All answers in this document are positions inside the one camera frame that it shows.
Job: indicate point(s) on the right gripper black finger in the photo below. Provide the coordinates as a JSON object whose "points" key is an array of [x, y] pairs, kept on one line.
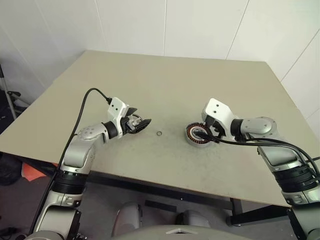
{"points": [[205, 136], [209, 122]]}

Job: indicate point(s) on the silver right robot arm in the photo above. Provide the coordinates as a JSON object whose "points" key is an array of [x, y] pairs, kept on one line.
{"points": [[260, 126]]}

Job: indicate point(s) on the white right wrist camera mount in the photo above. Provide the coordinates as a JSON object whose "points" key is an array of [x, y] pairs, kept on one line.
{"points": [[218, 108]]}

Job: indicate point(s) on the black bag on floor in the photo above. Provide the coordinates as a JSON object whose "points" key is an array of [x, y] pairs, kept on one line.
{"points": [[10, 170]]}

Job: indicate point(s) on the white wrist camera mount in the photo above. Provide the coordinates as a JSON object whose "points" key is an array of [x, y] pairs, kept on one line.
{"points": [[116, 106], [218, 108]]}

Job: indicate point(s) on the large grey rounded shape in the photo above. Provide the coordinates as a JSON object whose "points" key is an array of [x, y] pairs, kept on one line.
{"points": [[127, 217]]}

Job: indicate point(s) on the small grey rounded shape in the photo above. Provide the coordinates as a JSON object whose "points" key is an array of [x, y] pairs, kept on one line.
{"points": [[193, 218]]}

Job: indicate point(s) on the silver spoked rotor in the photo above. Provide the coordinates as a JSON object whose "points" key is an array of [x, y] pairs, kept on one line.
{"points": [[135, 119]]}

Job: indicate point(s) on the motor housing with copper windings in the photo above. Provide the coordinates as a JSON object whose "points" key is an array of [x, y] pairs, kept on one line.
{"points": [[193, 141]]}

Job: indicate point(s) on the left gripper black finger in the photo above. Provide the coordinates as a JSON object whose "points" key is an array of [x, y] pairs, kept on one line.
{"points": [[130, 111], [141, 126]]}

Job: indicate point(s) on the black table frame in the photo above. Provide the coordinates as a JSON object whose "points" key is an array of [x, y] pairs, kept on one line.
{"points": [[180, 195]]}

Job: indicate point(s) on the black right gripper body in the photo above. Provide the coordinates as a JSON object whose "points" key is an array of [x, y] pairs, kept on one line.
{"points": [[218, 131]]}

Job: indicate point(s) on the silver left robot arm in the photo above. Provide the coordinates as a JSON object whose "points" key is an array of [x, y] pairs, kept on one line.
{"points": [[75, 150]]}

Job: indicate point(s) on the silver tripod with black clamp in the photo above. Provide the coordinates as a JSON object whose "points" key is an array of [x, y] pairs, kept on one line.
{"points": [[11, 105]]}

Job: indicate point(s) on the grey robot torso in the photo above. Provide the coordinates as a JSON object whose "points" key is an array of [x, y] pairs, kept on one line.
{"points": [[150, 235]]}

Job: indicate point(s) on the orange object on floor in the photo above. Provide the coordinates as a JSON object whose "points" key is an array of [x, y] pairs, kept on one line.
{"points": [[32, 172]]}

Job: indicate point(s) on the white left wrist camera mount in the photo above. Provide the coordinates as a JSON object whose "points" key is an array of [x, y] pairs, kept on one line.
{"points": [[116, 106]]}

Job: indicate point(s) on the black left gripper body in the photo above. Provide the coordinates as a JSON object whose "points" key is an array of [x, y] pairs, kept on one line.
{"points": [[127, 127]]}

